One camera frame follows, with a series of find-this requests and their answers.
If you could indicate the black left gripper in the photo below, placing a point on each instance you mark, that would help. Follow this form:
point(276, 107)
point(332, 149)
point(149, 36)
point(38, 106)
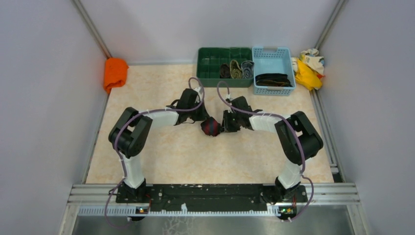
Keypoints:
point(203, 115)

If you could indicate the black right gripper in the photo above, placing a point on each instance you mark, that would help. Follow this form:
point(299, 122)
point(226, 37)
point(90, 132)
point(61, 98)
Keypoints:
point(226, 127)

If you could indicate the red navy striped tie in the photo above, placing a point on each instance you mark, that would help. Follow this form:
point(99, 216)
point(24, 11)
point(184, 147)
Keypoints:
point(211, 127)

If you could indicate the green compartment organizer tray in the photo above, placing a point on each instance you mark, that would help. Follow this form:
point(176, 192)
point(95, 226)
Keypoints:
point(211, 61)

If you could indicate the light blue plastic basket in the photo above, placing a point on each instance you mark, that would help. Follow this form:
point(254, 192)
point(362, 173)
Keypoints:
point(270, 61)

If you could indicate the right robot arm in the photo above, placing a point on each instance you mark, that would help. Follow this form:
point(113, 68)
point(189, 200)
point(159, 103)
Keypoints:
point(299, 140)

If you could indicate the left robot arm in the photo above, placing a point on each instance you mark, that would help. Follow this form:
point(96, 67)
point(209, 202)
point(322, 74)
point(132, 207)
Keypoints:
point(129, 135)

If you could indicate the dark brown rolled tie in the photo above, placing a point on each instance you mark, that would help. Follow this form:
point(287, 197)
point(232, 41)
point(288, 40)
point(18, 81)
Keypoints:
point(224, 71)

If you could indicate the olive rolled tie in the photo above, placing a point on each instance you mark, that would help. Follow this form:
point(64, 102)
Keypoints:
point(235, 70)

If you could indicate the black tie in basket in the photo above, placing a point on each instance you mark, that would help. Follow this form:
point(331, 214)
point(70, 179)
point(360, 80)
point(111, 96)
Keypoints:
point(273, 80)

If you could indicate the grey rolled tie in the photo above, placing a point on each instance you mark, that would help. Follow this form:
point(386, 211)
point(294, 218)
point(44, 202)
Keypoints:
point(247, 69)

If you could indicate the orange folded cloth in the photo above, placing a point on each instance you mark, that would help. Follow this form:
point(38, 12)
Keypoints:
point(115, 74)

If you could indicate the yellow crumpled cloth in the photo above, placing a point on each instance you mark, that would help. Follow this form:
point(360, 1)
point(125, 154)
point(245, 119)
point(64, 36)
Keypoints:
point(307, 77)

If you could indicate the white patterned crumpled cloth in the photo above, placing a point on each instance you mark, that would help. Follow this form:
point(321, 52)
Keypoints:
point(311, 58)

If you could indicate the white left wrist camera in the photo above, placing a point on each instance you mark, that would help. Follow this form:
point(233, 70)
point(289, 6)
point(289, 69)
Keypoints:
point(200, 94)

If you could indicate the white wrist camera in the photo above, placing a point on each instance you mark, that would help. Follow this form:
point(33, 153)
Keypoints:
point(228, 103)
point(200, 94)

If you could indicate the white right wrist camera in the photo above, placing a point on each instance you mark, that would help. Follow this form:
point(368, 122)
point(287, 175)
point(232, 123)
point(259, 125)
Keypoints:
point(228, 103)

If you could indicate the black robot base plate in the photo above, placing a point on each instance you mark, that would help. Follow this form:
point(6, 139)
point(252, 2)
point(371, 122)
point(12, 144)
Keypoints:
point(210, 197)

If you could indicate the white slotted cable duct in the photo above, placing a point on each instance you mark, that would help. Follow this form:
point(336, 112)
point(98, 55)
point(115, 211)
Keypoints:
point(133, 211)

